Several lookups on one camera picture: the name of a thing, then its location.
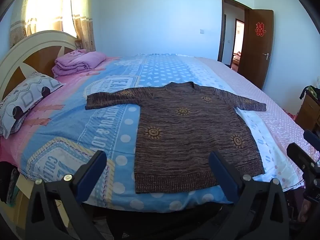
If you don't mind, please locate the bed with patterned sheet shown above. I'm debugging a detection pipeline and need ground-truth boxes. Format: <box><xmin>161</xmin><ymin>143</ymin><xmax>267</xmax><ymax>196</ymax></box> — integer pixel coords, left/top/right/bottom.
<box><xmin>0</xmin><ymin>53</ymin><xmax>313</xmax><ymax>212</ymax></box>

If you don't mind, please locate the bright window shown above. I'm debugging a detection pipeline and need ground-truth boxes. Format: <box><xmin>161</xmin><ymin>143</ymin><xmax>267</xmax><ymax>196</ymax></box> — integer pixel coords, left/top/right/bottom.
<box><xmin>62</xmin><ymin>0</ymin><xmax>77</xmax><ymax>38</ymax></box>

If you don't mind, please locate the brown sofa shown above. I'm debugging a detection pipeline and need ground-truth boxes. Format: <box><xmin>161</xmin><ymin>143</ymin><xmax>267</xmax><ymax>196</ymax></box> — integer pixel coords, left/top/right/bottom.
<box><xmin>232</xmin><ymin>51</ymin><xmax>242</xmax><ymax>67</ymax></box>

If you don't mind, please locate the cream and wood headboard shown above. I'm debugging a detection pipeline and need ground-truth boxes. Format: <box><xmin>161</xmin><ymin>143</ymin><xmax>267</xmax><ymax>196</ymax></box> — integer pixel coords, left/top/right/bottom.
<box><xmin>0</xmin><ymin>30</ymin><xmax>83</xmax><ymax>100</ymax></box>

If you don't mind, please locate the wooden cabinet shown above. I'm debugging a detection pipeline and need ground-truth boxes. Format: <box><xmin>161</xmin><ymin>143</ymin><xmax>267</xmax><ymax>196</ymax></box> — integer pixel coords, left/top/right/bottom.
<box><xmin>295</xmin><ymin>94</ymin><xmax>320</xmax><ymax>130</ymax></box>

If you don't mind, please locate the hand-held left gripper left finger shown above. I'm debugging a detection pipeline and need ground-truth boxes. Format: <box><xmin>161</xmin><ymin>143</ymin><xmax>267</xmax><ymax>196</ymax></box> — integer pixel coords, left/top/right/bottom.
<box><xmin>25</xmin><ymin>150</ymin><xmax>108</xmax><ymax>240</ymax></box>

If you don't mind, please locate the dark cloth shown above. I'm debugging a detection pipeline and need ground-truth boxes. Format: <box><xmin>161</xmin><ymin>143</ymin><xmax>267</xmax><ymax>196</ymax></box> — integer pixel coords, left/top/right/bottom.
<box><xmin>0</xmin><ymin>161</ymin><xmax>18</xmax><ymax>204</ymax></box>

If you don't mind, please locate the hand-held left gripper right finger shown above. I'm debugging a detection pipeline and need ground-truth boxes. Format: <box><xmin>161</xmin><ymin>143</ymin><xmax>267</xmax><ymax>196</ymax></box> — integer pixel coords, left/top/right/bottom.
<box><xmin>209</xmin><ymin>151</ymin><xmax>297</xmax><ymax>240</ymax></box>

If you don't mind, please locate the person's right hand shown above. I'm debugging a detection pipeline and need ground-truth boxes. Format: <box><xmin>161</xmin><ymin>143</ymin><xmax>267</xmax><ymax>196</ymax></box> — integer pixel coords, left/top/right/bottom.
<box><xmin>298</xmin><ymin>198</ymin><xmax>312</xmax><ymax>222</ymax></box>

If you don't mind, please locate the red paper door decoration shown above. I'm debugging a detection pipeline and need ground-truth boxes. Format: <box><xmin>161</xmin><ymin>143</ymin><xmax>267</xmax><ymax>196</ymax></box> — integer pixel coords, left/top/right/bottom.
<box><xmin>255</xmin><ymin>22</ymin><xmax>266</xmax><ymax>36</ymax></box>

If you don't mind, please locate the brown wooden door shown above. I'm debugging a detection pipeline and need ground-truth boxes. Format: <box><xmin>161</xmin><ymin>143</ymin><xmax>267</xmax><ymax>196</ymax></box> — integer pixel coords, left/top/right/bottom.
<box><xmin>237</xmin><ymin>9</ymin><xmax>274</xmax><ymax>90</ymax></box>

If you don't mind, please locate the yellow patterned curtain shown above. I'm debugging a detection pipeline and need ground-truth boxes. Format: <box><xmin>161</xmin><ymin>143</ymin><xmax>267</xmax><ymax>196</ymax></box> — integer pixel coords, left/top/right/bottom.
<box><xmin>70</xmin><ymin>0</ymin><xmax>97</xmax><ymax>52</ymax></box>
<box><xmin>10</xmin><ymin>0</ymin><xmax>66</xmax><ymax>48</ymax></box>

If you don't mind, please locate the dark bag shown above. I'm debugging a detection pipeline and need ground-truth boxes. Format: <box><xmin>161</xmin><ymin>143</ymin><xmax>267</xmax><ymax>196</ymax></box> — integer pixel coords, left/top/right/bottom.
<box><xmin>299</xmin><ymin>85</ymin><xmax>320</xmax><ymax>99</ymax></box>

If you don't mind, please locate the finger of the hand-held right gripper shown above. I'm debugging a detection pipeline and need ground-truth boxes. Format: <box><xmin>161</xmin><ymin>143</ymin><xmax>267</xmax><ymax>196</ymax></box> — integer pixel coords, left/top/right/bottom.
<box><xmin>286</xmin><ymin>142</ymin><xmax>320</xmax><ymax>187</ymax></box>
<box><xmin>303</xmin><ymin>129</ymin><xmax>320</xmax><ymax>153</ymax></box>

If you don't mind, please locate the wooden bedside table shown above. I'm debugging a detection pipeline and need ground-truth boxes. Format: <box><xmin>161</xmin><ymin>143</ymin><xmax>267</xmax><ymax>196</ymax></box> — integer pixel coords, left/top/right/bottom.
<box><xmin>11</xmin><ymin>172</ymin><xmax>34</xmax><ymax>232</ymax></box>

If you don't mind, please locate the folded pink blanket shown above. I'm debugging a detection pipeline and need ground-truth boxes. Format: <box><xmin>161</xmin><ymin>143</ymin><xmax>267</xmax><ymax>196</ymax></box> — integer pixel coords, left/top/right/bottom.
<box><xmin>52</xmin><ymin>49</ymin><xmax>107</xmax><ymax>78</ymax></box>

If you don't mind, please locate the red patterned cloth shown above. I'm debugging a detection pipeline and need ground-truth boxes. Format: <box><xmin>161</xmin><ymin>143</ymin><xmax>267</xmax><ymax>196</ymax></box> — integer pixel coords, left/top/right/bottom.
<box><xmin>282</xmin><ymin>107</ymin><xmax>300</xmax><ymax>123</ymax></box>

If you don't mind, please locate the grey patterned pillow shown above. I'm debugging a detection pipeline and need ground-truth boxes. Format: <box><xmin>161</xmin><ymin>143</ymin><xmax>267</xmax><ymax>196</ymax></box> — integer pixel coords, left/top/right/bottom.
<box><xmin>0</xmin><ymin>71</ymin><xmax>66</xmax><ymax>139</ymax></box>

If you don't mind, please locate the brown knitted sweater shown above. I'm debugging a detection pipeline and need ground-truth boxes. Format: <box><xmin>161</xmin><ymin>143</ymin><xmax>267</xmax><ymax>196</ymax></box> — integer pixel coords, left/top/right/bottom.
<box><xmin>85</xmin><ymin>81</ymin><xmax>267</xmax><ymax>194</ymax></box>

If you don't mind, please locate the brown door frame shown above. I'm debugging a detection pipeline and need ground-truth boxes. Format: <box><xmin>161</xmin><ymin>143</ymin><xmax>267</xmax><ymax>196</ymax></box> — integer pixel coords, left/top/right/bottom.
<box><xmin>217</xmin><ymin>0</ymin><xmax>250</xmax><ymax>65</ymax></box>

